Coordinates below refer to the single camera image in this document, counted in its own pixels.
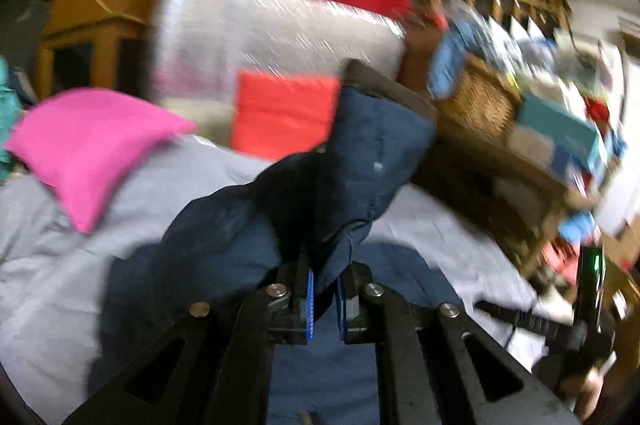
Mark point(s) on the light blue cloth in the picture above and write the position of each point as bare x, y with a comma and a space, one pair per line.
450, 60

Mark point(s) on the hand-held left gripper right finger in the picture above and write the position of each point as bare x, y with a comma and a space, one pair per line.
341, 311

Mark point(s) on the teal cloth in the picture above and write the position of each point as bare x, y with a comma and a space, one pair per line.
7, 105

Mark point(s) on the silver foil insulation mat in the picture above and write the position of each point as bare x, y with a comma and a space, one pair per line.
280, 35

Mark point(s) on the dark wooden side table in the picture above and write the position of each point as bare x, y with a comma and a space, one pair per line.
480, 175

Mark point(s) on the wicker basket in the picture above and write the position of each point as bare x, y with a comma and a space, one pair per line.
480, 105

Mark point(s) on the teal box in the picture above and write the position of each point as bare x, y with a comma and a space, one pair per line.
560, 135

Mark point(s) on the grey bed sheet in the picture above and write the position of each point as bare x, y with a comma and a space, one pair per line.
125, 215

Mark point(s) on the pink pillow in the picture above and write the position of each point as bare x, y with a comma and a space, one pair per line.
85, 145

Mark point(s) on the orange-red cushion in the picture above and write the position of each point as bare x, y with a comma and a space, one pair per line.
285, 115

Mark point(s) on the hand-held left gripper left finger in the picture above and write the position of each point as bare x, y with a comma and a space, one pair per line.
309, 305

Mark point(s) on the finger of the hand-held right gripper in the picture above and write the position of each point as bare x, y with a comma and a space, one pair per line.
520, 317

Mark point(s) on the navy puffer jacket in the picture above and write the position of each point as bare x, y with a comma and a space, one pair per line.
380, 145

